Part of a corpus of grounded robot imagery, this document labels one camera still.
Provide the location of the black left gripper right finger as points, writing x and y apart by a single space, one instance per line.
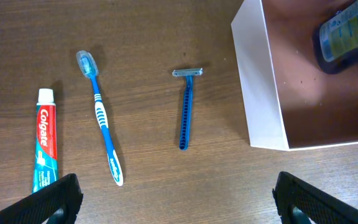
299 202

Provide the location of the blue disposable razor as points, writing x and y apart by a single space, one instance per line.
185 127

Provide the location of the clear foam pump bottle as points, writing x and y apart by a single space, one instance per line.
335 42

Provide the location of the blue white toothbrush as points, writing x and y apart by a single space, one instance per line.
90 70

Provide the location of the Colgate toothpaste tube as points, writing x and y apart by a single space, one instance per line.
46 163

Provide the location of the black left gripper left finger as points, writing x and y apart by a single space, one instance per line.
58 202

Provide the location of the pink cardboard box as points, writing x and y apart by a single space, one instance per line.
290 103

